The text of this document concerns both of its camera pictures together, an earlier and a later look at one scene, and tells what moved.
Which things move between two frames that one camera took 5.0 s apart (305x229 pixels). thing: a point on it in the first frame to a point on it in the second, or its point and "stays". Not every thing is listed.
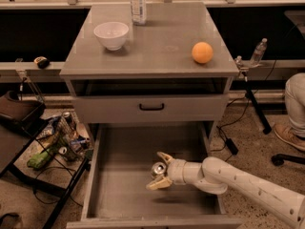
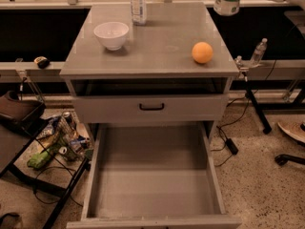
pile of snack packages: [66, 137] stays
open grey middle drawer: [116, 196] stays
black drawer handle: [152, 109] stays
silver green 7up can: [158, 168] to [227, 1]
